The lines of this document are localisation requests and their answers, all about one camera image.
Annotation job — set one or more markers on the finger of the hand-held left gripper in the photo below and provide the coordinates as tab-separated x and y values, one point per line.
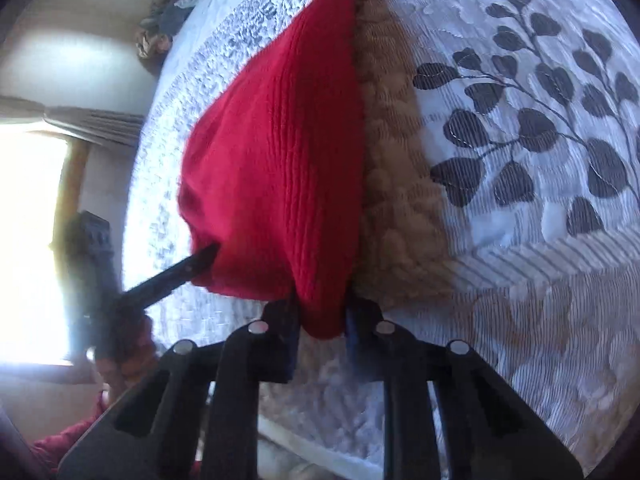
175	275

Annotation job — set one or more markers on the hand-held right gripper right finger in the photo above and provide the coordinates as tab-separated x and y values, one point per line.
356	345

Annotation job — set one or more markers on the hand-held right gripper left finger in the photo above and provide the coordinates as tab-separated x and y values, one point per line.
280	347

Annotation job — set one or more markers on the red knitted sweater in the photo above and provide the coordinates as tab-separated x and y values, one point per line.
280	160

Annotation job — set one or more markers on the tan fleece garment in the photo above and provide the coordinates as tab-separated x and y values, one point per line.
395	185

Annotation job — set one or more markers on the person's left forearm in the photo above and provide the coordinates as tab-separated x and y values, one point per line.
70	440

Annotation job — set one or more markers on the person's left hand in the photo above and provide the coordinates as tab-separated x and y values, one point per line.
127	350

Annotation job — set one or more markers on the wooden framed window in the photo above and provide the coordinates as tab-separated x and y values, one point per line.
35	240

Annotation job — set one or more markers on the beige curtain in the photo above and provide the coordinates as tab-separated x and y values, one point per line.
85	120

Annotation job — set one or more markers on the dark blue cloth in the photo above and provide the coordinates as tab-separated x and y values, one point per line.
167	17

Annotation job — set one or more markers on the light quilted bedspread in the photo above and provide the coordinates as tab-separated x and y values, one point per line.
525	110

